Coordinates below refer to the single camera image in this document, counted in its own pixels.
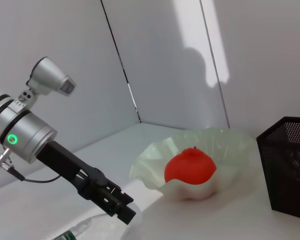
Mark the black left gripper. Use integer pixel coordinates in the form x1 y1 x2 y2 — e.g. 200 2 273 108
36 141 137 225

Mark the green-label clear water bottle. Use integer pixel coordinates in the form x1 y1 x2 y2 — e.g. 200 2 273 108
55 203 143 240

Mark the red-orange toy orange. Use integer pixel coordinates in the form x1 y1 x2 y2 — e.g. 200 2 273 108
164 146 218 186

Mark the pale green glass fruit plate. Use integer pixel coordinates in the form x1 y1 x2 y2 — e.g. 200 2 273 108
129 126 258 202

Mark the black mesh pen holder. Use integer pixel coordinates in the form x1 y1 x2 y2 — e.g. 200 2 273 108
256 116 300 221

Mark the left gripper cable with plug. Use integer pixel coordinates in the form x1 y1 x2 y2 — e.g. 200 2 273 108
0 147 62 182

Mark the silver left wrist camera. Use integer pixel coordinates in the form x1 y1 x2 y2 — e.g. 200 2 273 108
26 56 77 97

